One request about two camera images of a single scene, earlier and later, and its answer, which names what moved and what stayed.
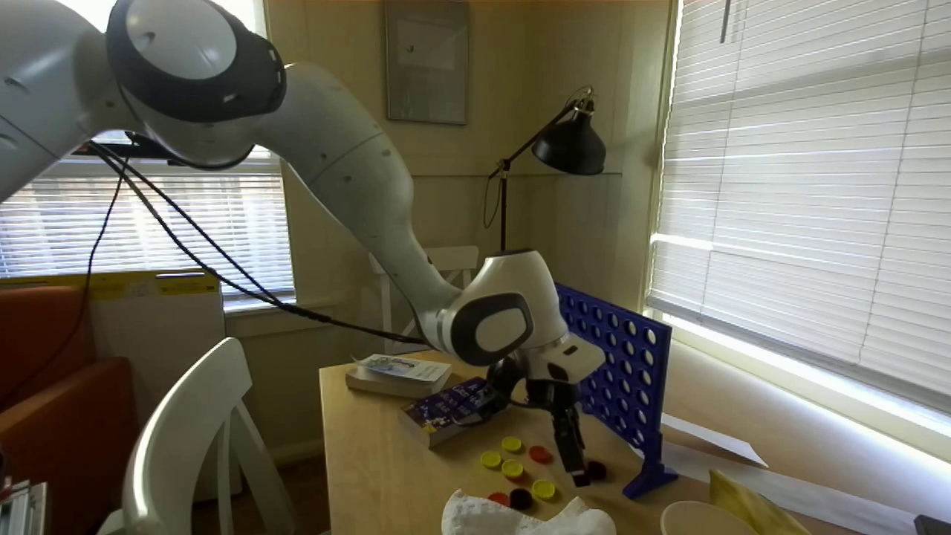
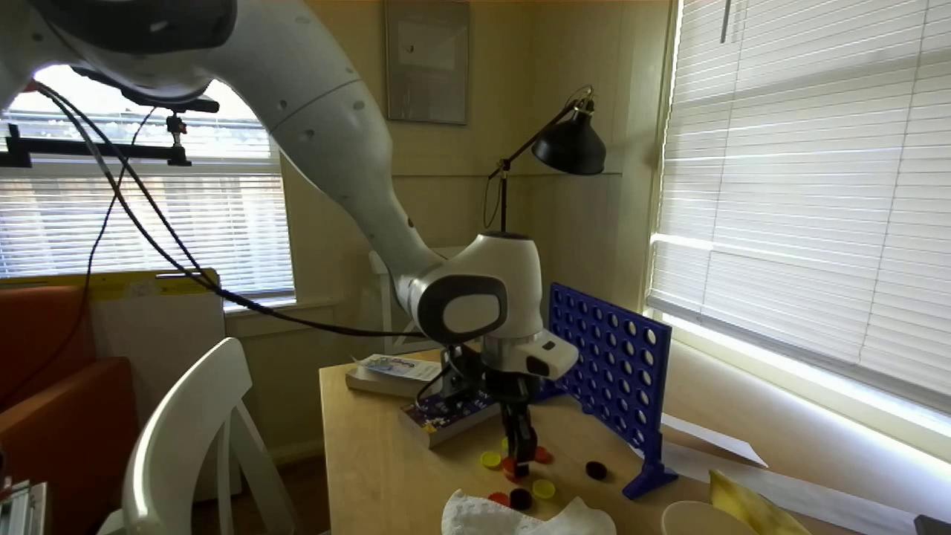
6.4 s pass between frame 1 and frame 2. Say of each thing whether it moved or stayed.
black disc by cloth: stayed
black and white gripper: moved
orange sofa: stayed
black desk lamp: stayed
